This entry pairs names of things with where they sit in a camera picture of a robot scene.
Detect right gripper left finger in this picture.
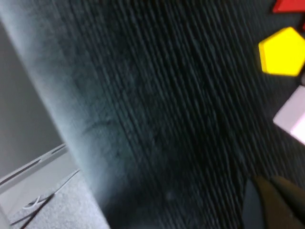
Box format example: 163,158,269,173
243,176,298,229

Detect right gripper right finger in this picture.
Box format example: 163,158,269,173
271,176,305,229

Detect yellow pentagon piece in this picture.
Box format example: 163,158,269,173
258,26,305,77

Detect red number seven piece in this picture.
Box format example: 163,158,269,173
272,0,305,30

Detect lilac foam cube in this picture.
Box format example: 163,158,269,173
273,85,305,145

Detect white floor cable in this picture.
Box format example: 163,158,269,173
22,195,48,210

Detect grey floor cable trunking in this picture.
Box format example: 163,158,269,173
0,143,69,191

